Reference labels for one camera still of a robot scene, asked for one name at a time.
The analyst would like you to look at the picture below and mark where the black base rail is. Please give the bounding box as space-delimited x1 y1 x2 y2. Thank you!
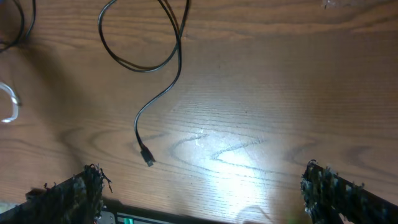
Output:
95 198 225 224

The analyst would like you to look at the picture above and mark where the white usb cable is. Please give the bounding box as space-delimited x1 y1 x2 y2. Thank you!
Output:
0 81 22 124

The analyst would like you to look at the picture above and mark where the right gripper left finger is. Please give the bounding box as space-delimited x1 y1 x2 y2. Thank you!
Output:
1 164 112 224

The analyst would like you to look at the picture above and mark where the black usb cable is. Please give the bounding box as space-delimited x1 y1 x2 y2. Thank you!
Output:
97 0 191 168
0 0 37 54

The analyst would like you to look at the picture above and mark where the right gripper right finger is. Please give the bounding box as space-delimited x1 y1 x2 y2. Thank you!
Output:
300 160 397 223

